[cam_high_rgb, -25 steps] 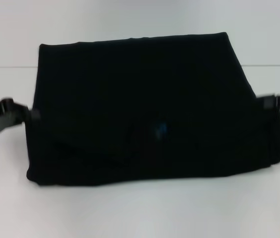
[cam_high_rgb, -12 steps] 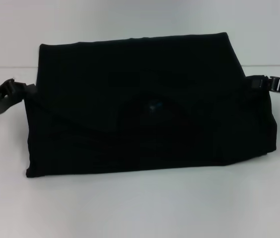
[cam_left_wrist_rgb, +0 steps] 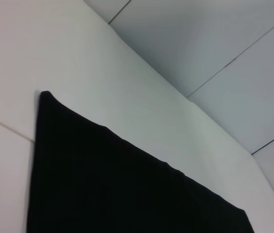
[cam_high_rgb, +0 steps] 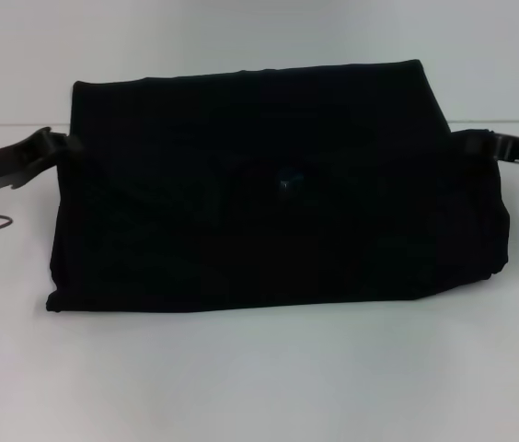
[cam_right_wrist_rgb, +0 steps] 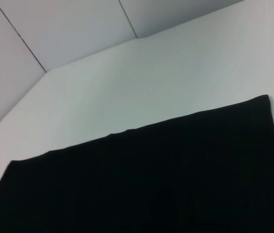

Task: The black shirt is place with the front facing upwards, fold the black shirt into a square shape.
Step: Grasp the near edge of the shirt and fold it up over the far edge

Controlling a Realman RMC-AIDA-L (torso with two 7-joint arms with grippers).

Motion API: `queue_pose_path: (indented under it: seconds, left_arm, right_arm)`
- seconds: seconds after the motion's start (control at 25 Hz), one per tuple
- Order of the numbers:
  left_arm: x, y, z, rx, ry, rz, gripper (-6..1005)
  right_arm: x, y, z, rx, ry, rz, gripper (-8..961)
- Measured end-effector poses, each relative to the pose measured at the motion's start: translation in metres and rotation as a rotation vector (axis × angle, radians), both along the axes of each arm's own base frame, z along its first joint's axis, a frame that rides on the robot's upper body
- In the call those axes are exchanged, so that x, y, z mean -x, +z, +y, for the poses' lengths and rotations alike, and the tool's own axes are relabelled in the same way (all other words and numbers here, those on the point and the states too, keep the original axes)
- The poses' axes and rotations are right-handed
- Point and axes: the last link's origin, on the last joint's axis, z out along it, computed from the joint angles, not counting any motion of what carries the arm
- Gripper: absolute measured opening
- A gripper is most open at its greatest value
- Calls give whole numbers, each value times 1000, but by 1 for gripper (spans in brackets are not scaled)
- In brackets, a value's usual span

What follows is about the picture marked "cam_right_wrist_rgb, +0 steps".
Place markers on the black shirt with FREE print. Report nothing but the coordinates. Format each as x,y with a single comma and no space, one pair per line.
139,184

